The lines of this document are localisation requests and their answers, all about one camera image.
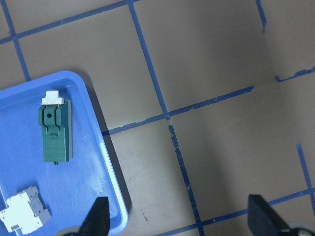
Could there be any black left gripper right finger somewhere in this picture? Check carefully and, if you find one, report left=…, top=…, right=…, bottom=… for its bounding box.
left=247, top=194, right=292, bottom=236

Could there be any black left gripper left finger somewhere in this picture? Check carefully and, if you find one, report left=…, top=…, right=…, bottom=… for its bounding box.
left=78, top=197, right=110, bottom=236

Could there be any blue plastic tray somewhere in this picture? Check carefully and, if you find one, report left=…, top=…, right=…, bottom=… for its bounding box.
left=0, top=71, right=128, bottom=236

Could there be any white grey circuit breaker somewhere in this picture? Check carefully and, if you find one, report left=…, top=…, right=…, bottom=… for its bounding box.
left=0, top=186, right=51, bottom=235

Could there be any green white switch module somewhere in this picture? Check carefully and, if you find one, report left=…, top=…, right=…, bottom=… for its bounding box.
left=38, top=90, right=72, bottom=165

